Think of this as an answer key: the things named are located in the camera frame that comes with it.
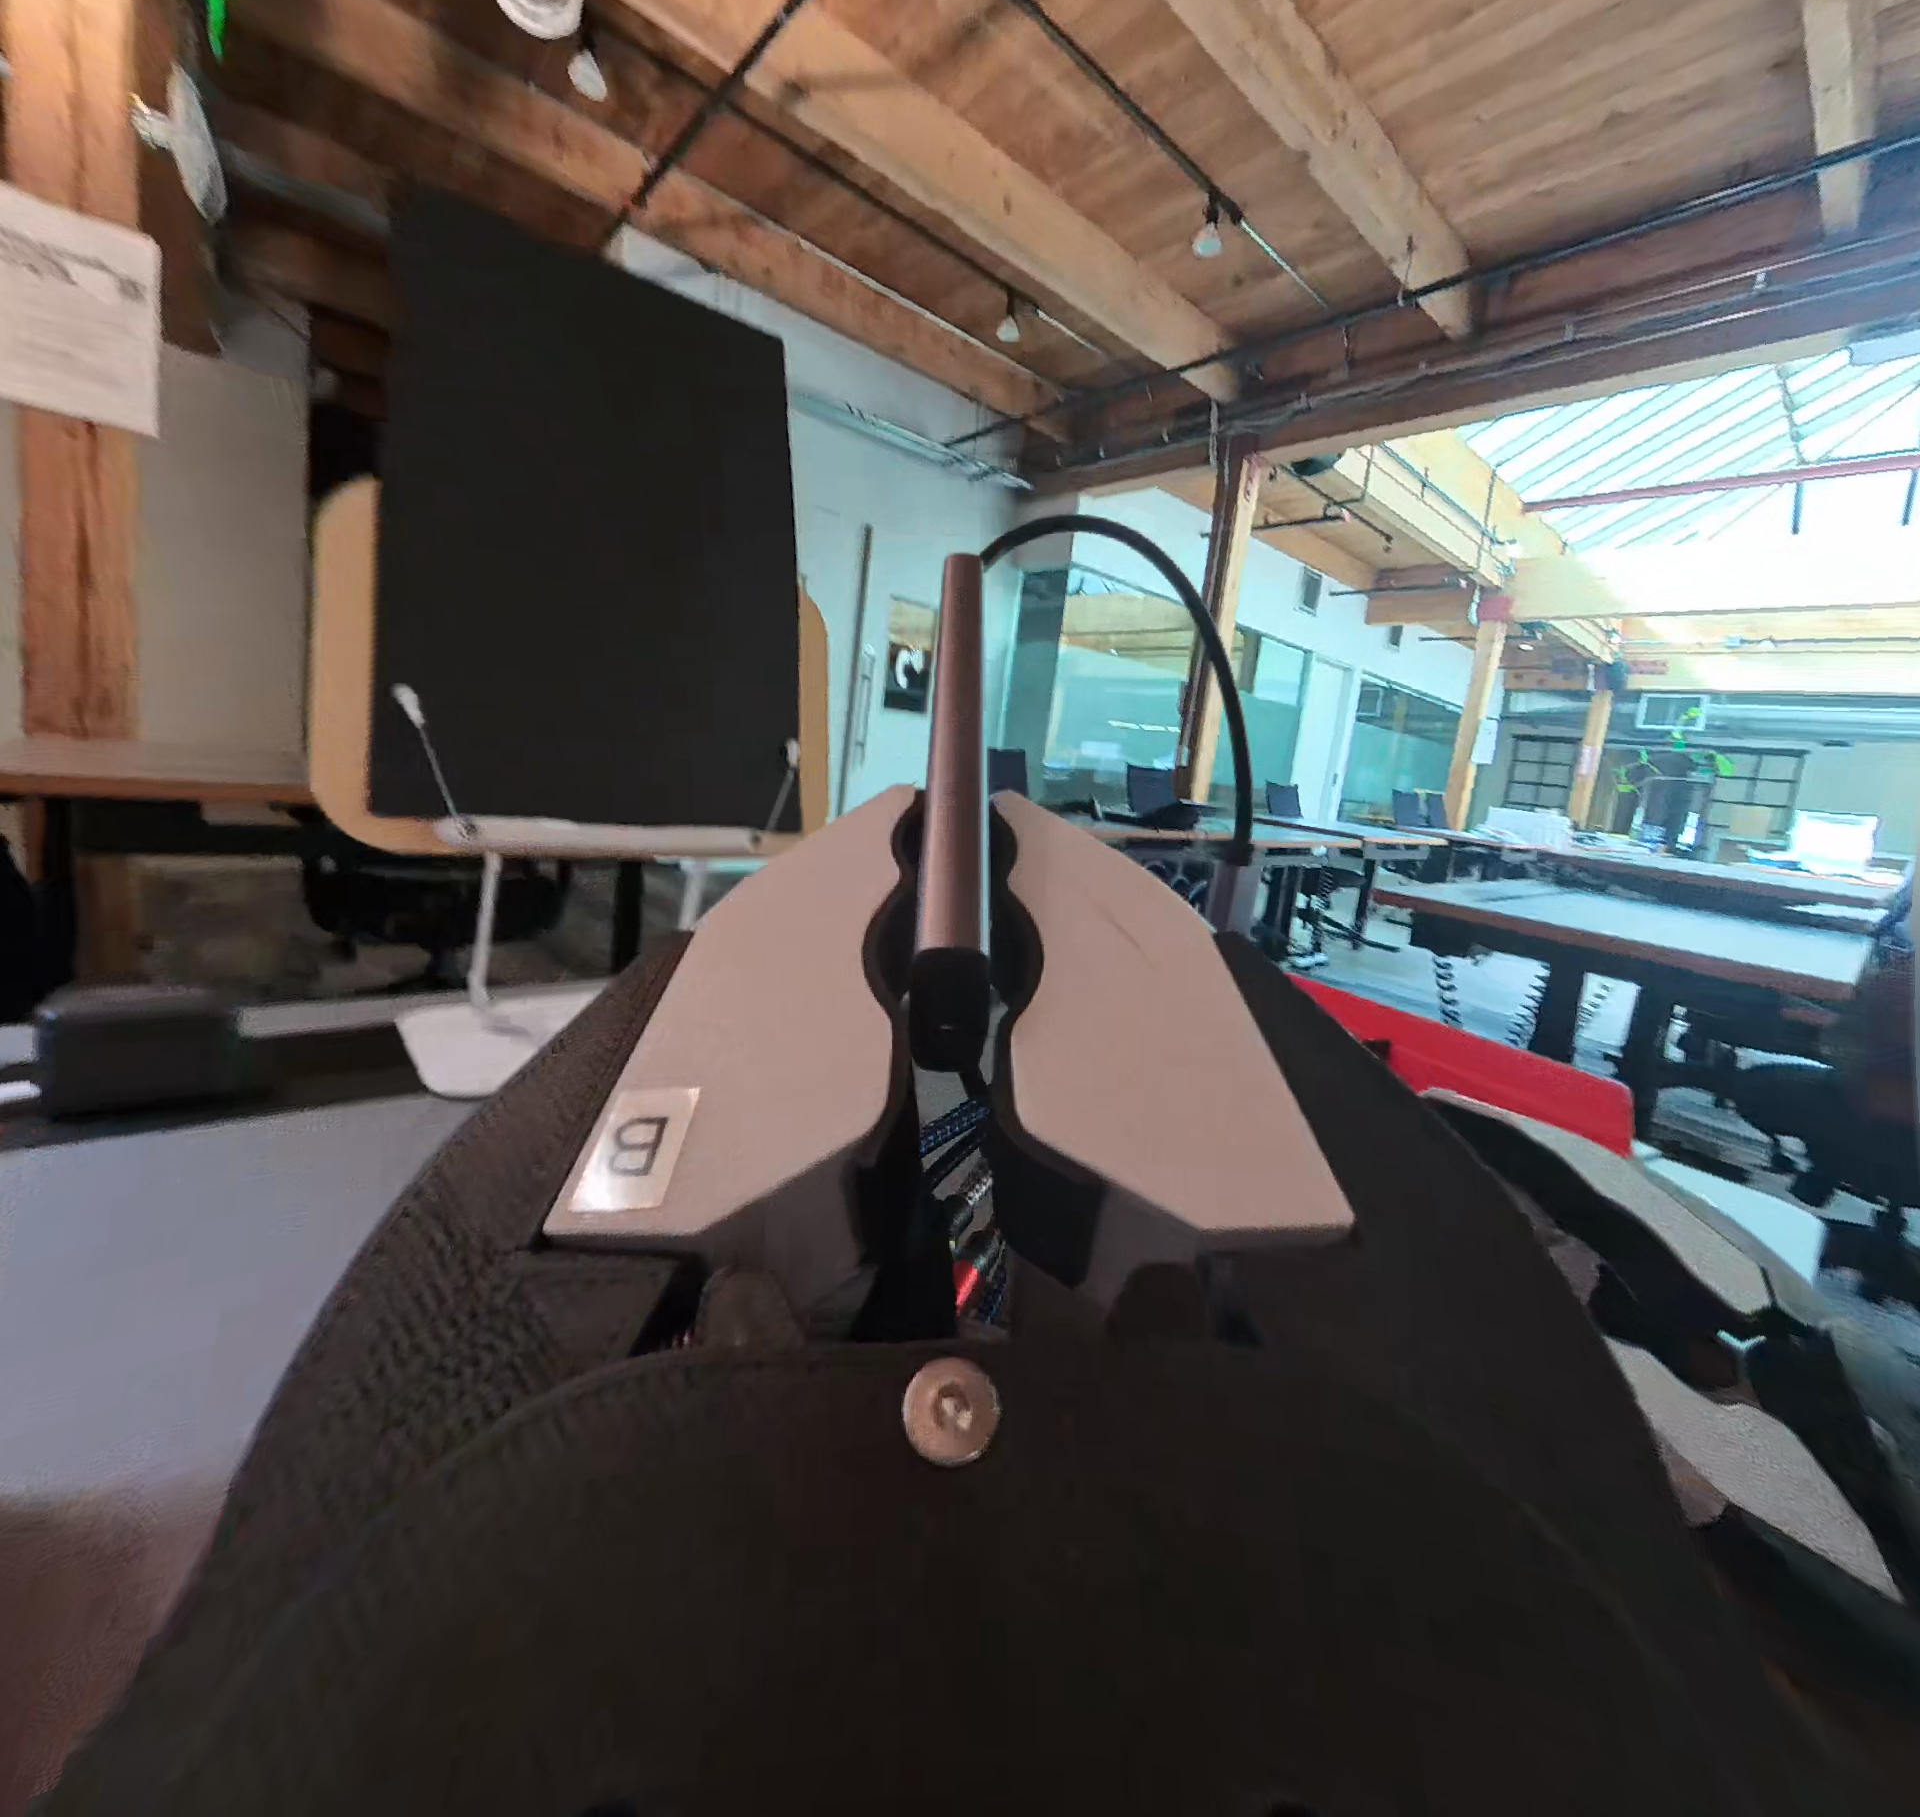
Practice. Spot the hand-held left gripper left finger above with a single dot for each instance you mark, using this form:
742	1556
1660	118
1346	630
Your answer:
750	1036

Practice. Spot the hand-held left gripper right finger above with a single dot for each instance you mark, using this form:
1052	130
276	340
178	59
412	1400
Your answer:
1171	1068

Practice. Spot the grey usb hub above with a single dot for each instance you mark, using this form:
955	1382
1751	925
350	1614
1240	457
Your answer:
953	798

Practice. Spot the red plastic bin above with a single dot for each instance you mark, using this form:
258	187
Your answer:
1500	1068

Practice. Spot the white tabletop stand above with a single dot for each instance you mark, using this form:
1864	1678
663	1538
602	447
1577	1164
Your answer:
465	1051

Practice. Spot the row of wooden top desks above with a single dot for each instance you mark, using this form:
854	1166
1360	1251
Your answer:
1620	933

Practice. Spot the paper notice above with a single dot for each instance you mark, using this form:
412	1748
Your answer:
76	316

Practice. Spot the black board wooden frame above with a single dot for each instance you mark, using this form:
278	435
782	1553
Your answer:
584	497

